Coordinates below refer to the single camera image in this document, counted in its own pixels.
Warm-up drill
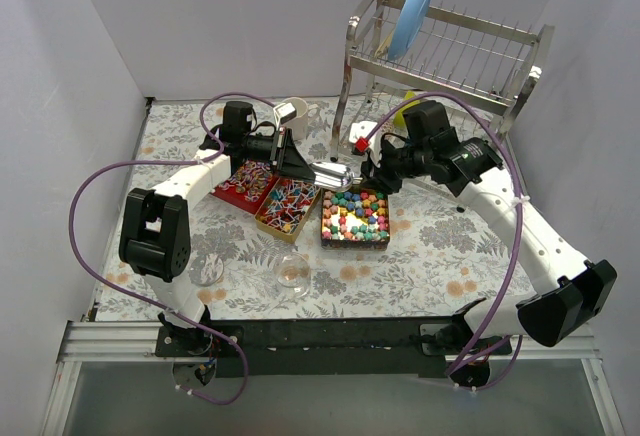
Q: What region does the gold tin of star candies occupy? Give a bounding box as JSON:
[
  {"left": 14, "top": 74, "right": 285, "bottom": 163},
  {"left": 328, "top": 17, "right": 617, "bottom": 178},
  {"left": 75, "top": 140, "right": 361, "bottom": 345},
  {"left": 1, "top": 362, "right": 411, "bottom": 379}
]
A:
[{"left": 320, "top": 186, "right": 391, "bottom": 250}]

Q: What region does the white ceramic mug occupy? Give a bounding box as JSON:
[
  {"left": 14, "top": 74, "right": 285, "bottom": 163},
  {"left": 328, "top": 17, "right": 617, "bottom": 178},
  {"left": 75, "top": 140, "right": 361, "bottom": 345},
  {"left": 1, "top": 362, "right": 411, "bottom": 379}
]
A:
[{"left": 282, "top": 97, "right": 318, "bottom": 142}]

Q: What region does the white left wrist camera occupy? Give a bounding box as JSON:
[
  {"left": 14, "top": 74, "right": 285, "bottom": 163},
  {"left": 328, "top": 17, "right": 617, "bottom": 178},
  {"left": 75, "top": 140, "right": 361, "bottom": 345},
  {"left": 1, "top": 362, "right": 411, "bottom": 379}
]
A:
[{"left": 273, "top": 102, "right": 297, "bottom": 126}]

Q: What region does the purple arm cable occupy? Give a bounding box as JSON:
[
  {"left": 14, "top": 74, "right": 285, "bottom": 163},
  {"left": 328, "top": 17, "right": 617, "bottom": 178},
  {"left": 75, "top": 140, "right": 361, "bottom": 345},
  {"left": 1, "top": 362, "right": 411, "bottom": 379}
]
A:
[
  {"left": 363, "top": 91, "right": 532, "bottom": 392},
  {"left": 68, "top": 91, "right": 279, "bottom": 405}
]

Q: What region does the gold tin of ball lollipops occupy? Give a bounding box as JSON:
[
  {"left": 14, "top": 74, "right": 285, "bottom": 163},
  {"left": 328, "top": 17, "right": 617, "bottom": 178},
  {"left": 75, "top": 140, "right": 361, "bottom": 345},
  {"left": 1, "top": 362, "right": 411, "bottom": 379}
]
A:
[{"left": 254, "top": 178, "right": 321, "bottom": 244}]

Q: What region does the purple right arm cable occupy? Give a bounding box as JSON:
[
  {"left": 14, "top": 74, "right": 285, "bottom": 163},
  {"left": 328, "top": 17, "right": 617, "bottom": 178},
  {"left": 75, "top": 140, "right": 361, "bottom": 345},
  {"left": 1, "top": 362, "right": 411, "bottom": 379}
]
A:
[{"left": 363, "top": 91, "right": 532, "bottom": 392}]

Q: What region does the yellow green bowl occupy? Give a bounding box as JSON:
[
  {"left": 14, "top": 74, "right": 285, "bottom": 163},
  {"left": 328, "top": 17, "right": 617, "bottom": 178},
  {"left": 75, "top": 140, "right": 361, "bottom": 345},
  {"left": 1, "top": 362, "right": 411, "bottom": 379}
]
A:
[{"left": 393, "top": 91, "right": 416, "bottom": 130}]

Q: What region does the aluminium table edge rail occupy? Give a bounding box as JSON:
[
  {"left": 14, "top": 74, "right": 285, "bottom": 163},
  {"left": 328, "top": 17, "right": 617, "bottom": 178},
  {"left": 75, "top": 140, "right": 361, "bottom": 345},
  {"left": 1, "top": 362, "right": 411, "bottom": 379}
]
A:
[{"left": 42, "top": 317, "right": 624, "bottom": 435}]

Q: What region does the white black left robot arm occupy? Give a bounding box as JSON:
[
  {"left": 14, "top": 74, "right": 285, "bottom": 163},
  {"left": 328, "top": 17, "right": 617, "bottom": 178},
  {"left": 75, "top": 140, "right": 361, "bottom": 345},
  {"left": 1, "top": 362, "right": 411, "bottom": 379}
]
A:
[{"left": 119, "top": 100, "right": 315, "bottom": 356}]

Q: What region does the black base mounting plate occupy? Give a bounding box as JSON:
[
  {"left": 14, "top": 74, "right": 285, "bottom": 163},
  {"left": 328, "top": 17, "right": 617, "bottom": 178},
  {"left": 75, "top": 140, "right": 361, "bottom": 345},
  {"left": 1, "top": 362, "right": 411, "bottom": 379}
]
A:
[{"left": 154, "top": 316, "right": 513, "bottom": 380}]

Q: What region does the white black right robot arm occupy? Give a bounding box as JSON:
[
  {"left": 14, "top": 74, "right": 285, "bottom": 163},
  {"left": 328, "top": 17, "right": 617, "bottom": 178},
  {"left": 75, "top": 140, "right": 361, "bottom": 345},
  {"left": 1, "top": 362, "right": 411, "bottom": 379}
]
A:
[{"left": 349, "top": 94, "right": 617, "bottom": 354}]

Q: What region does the light blue plate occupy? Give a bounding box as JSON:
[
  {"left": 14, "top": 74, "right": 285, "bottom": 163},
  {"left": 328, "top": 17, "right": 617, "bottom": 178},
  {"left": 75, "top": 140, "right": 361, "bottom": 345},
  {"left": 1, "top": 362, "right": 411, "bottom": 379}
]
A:
[{"left": 387, "top": 0, "right": 431, "bottom": 61}]

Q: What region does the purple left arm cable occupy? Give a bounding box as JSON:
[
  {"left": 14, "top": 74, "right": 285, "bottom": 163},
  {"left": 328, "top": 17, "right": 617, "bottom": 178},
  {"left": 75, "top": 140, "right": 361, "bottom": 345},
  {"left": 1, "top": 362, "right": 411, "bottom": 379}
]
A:
[{"left": 68, "top": 91, "right": 279, "bottom": 405}]

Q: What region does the silver metal scoop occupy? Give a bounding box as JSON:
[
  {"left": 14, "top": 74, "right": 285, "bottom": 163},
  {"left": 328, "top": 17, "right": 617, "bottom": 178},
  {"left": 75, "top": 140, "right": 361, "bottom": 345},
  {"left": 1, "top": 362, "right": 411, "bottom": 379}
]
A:
[{"left": 310, "top": 162, "right": 362, "bottom": 192}]

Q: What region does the stainless steel dish rack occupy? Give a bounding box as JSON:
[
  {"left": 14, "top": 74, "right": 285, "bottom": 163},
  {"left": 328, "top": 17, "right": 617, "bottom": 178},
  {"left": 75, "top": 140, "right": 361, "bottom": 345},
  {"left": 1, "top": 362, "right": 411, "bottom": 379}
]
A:
[{"left": 329, "top": 0, "right": 554, "bottom": 173}]

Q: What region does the clear glass jar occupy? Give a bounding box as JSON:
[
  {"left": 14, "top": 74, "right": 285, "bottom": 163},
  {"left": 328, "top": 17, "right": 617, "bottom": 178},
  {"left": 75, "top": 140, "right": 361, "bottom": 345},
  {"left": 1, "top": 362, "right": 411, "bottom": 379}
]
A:
[{"left": 274, "top": 253, "right": 311, "bottom": 298}]

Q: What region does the red tin of swirl lollipops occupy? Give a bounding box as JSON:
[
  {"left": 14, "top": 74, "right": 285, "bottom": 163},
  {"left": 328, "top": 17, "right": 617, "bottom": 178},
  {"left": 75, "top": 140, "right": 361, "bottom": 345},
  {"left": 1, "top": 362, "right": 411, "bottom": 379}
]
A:
[{"left": 212, "top": 161, "right": 278, "bottom": 215}]

